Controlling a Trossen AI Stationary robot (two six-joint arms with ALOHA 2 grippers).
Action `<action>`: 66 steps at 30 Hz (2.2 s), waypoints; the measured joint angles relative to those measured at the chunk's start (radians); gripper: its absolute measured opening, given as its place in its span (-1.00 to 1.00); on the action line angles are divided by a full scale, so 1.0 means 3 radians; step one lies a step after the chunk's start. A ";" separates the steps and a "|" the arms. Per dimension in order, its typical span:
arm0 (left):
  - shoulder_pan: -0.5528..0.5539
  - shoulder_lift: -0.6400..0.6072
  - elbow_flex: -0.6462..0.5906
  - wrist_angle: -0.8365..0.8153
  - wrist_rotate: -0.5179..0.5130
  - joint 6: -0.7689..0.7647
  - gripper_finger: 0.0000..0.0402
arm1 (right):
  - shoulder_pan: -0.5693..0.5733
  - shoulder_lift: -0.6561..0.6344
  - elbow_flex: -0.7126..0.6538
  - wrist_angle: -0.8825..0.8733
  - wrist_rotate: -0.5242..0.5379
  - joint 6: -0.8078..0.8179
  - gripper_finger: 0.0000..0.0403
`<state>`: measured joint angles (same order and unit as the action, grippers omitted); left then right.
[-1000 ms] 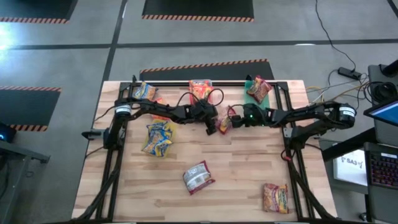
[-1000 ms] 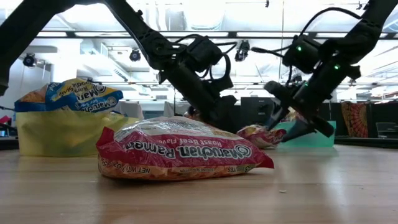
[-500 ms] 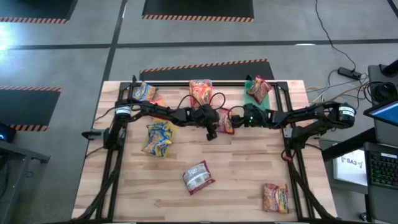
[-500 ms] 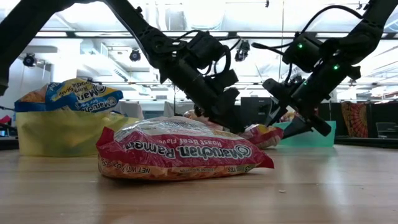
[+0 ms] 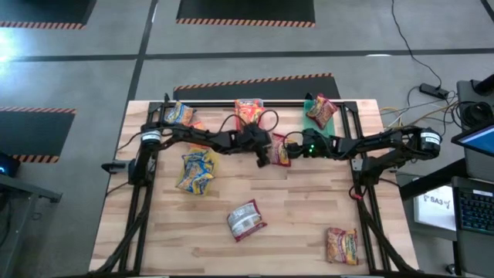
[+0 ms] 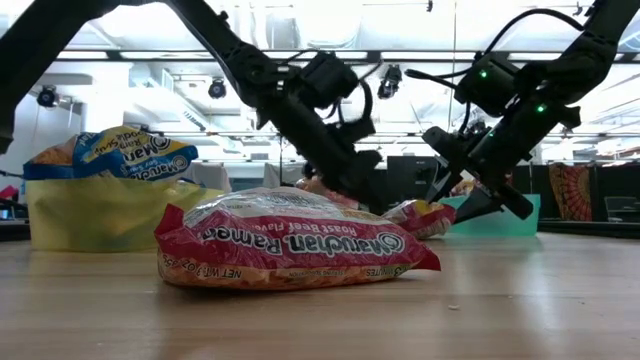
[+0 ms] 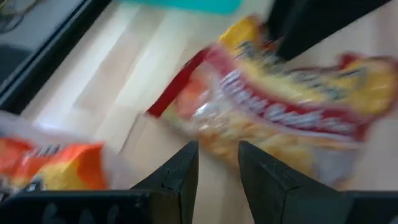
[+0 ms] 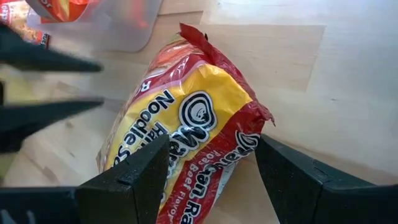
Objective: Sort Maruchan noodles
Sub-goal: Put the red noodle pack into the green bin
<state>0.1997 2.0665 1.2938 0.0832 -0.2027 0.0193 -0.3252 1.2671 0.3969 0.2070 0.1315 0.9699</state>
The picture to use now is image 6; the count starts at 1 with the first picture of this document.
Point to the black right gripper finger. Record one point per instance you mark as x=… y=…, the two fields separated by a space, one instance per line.
x=477 y=210
x=448 y=175

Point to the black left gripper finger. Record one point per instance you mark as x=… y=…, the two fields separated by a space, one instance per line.
x=367 y=185

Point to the red Maruchan noodle packet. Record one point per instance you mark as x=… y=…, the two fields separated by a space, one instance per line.
x=300 y=245
x=467 y=187
x=420 y=220

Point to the orange Maruchan noodle packet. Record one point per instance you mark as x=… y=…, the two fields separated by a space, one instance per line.
x=315 y=187

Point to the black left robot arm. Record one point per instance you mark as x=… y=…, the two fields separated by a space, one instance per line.
x=225 y=45

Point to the green plastic bin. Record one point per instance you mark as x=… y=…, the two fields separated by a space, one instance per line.
x=500 y=230

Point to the black background monitor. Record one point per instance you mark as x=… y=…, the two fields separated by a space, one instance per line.
x=410 y=177

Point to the white cloth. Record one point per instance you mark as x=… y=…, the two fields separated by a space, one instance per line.
x=210 y=175
x=280 y=175

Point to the orange mandala tapestry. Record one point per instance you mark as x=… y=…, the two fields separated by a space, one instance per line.
x=570 y=192

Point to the black background partition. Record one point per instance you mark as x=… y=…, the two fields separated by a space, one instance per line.
x=600 y=185

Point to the black overhead crossbar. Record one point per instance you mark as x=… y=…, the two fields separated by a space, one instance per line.
x=150 y=55

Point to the yellow plastic bin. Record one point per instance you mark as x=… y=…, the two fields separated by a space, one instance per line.
x=100 y=220

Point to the red object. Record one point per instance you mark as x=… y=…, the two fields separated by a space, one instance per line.
x=6 y=194

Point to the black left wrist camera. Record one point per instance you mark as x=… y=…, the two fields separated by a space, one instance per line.
x=327 y=80

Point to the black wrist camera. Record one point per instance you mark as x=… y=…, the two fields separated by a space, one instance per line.
x=487 y=85
x=327 y=80

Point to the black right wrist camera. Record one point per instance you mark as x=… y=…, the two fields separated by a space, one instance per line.
x=487 y=85

